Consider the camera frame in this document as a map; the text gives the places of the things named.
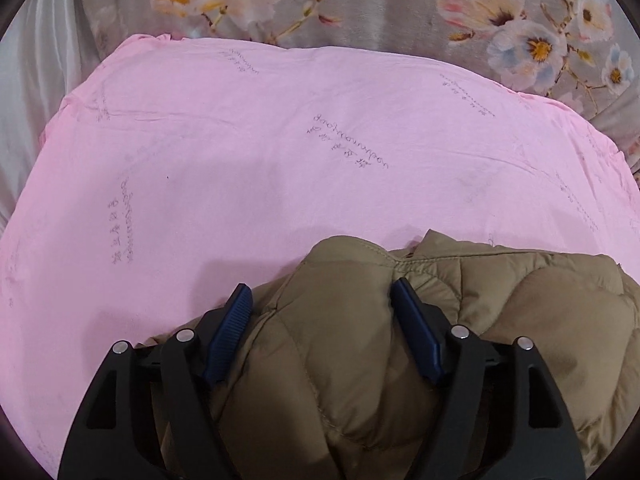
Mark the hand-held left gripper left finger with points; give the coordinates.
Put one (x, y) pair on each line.
(227, 340)

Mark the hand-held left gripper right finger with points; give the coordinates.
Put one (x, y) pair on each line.
(417, 332)

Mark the olive quilted jacket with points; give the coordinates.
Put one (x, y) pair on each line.
(340, 360)

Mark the pink bed sheet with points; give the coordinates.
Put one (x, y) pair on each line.
(250, 170)

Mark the white satin curtain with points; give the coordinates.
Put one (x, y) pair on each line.
(40, 75)

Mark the grey floral cloth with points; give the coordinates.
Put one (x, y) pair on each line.
(390, 5)

